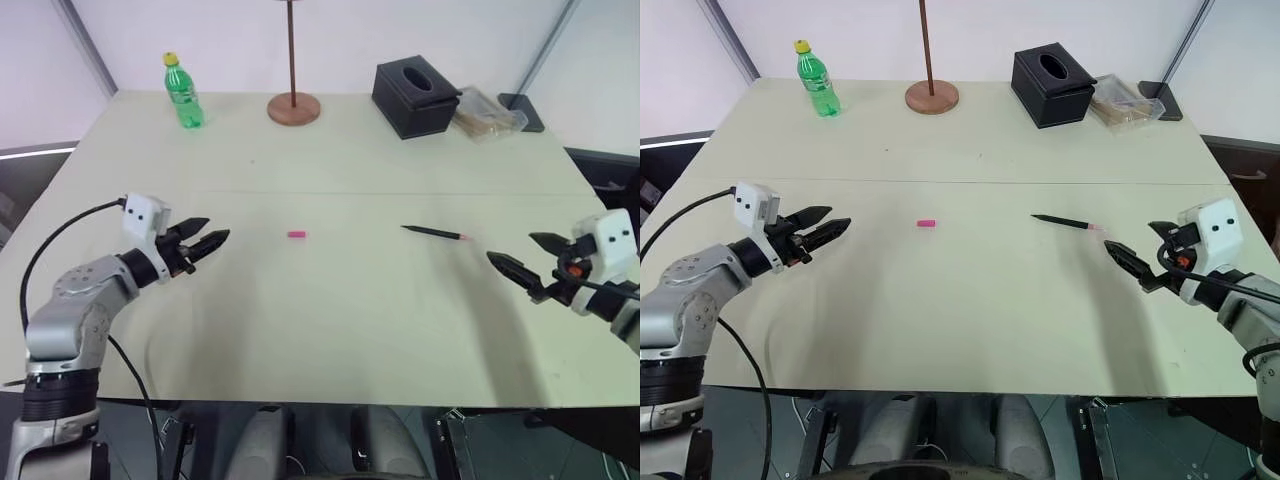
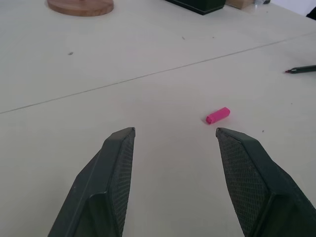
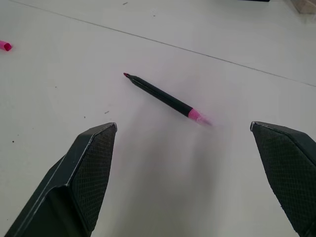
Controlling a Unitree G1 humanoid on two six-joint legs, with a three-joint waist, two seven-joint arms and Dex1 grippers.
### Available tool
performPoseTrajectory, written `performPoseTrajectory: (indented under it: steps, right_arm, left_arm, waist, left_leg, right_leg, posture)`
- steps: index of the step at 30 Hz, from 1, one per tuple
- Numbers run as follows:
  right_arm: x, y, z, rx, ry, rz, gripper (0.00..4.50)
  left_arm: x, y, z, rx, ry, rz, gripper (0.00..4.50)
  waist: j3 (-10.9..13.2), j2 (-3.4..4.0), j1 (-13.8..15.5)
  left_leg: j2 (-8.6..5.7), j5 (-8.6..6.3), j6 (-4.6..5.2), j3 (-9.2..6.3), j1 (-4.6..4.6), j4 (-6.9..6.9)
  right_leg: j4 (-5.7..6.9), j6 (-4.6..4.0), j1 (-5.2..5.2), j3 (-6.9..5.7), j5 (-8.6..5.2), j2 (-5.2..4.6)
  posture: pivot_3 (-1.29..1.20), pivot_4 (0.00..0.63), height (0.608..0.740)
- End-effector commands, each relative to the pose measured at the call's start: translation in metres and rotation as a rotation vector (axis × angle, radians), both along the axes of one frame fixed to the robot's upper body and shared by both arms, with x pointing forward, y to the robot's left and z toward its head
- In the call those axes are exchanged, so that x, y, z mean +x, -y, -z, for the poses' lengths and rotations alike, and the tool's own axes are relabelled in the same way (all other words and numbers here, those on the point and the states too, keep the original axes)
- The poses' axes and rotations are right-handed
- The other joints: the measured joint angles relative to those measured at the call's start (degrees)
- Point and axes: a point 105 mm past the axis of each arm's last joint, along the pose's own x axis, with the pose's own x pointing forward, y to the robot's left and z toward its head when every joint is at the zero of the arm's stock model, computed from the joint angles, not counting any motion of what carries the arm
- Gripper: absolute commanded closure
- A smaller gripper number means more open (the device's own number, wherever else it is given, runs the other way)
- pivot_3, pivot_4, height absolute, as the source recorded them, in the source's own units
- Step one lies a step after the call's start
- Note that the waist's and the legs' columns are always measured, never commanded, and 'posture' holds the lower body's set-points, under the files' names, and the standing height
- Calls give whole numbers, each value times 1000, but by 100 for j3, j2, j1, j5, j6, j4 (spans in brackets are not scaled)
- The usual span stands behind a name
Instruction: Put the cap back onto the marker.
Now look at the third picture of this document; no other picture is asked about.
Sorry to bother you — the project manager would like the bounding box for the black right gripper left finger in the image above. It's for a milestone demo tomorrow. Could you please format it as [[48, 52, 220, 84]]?
[[4, 122, 118, 237]]

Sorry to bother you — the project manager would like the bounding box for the black pen with pink end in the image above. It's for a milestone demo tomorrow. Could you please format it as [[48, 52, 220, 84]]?
[[123, 72, 212, 127]]

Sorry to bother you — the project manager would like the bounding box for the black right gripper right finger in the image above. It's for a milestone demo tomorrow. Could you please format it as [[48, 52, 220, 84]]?
[[250, 120, 316, 237]]

